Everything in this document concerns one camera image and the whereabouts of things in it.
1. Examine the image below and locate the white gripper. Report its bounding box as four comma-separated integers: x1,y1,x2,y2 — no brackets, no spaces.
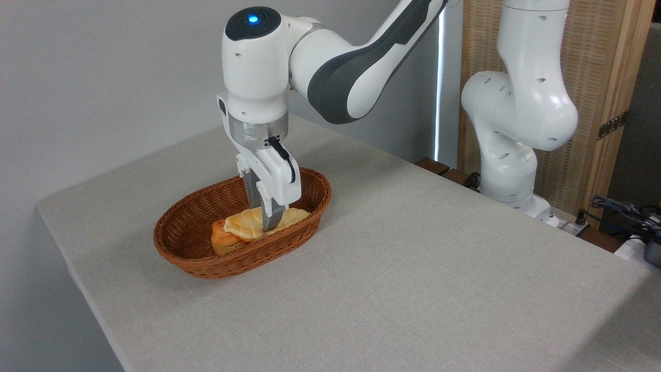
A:
236,146,303,232

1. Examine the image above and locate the pale bread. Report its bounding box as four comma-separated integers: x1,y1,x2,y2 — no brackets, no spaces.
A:
223,206,311,242

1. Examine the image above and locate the orange-brown bread bun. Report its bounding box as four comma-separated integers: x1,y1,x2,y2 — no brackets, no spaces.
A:
210,219,247,255

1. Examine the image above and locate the brown oval wicker basket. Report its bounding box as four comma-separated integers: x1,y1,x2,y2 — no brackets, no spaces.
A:
153,167,332,280

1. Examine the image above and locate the grey tablecloth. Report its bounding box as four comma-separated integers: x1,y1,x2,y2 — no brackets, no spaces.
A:
36,115,661,372

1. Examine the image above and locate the white power strip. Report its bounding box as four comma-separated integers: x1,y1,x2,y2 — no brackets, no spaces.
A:
548,213,590,237

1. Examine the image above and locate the black screen hinge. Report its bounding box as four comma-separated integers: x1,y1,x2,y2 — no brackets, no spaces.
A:
597,110,630,141

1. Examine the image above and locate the dark grey box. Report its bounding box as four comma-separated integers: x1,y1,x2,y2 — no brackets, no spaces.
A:
642,237,661,268

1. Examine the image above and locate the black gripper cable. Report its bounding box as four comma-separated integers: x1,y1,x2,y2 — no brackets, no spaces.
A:
267,136,297,184

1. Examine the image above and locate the black blue cable bundle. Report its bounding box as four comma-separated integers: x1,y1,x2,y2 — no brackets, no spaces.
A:
590,195,661,239

